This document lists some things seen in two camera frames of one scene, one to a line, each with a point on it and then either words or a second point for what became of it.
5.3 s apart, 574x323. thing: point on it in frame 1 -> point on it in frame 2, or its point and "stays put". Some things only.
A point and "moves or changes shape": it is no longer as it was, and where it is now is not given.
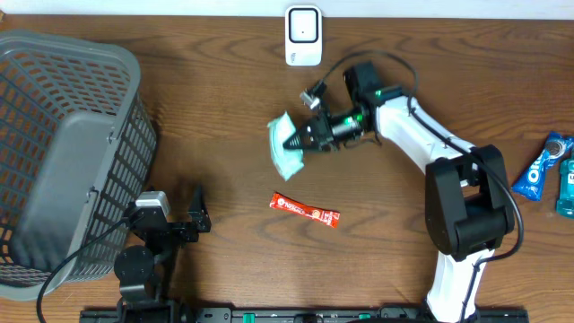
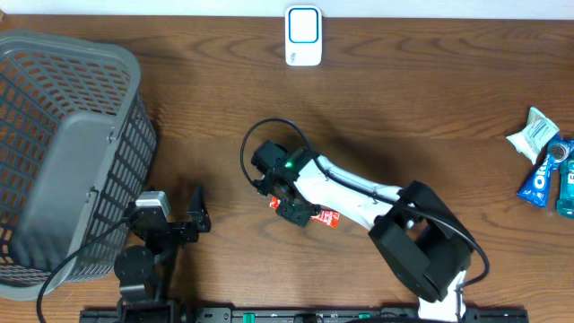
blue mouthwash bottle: [565, 204] stays put
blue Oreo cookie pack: [555, 148] moves or changes shape
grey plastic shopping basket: [78, 141] stays put
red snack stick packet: [328, 217] stays put
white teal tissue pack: [286, 160] moves or changes shape
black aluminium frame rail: [291, 314] stays put
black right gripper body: [326, 131] -> [298, 211]
